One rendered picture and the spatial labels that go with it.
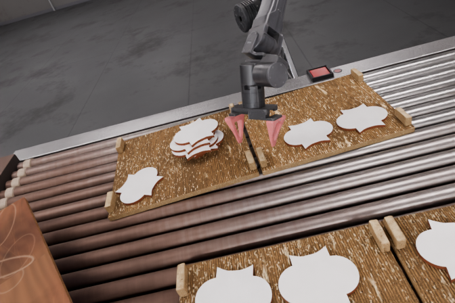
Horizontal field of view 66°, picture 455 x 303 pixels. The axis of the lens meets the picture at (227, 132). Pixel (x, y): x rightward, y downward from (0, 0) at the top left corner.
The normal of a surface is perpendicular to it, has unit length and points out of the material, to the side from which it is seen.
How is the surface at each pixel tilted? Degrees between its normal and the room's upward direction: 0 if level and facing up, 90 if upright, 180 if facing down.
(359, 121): 0
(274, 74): 78
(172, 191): 0
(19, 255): 0
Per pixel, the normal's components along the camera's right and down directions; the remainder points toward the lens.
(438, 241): -0.24, -0.79
